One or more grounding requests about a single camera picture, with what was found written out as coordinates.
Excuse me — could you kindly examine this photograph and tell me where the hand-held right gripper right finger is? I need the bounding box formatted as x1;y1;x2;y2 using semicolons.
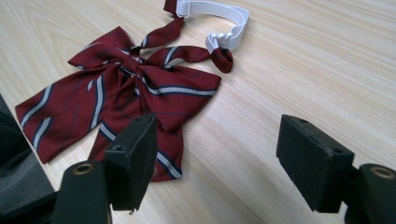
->
276;114;356;215

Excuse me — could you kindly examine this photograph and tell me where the dark grey object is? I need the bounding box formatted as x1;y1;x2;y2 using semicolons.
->
0;92;59;224

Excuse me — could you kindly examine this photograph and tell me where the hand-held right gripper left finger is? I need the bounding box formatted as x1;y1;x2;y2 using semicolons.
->
103;113;159;213

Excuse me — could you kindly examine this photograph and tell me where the dark red striped bow tie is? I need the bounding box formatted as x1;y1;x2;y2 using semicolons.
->
14;0;250;183

